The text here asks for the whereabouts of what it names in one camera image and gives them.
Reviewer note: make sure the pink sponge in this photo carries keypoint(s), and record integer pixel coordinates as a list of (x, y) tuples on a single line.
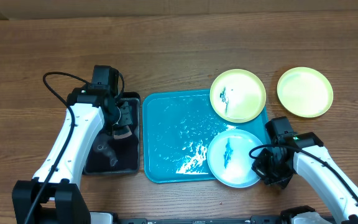
[(122, 133)]

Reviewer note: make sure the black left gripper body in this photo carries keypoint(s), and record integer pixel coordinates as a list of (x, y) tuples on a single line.
[(125, 117)]

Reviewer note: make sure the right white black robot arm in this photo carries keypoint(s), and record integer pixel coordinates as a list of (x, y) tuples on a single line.
[(305, 155)]

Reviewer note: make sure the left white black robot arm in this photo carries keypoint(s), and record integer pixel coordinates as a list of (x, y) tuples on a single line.
[(95, 115)]

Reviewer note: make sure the teal plastic tray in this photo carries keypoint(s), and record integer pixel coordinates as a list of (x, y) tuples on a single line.
[(177, 130)]

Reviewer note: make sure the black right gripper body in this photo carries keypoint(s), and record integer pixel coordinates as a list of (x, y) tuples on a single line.
[(268, 168)]

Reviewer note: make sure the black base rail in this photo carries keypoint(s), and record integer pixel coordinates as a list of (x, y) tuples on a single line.
[(182, 220)]

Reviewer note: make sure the yellow plate with blue stain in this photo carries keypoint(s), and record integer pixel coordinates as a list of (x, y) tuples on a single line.
[(305, 92)]

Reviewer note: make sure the black water tray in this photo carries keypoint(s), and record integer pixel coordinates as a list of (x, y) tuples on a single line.
[(123, 155)]

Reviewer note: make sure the light blue plate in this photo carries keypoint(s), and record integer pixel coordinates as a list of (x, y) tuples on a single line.
[(228, 158)]

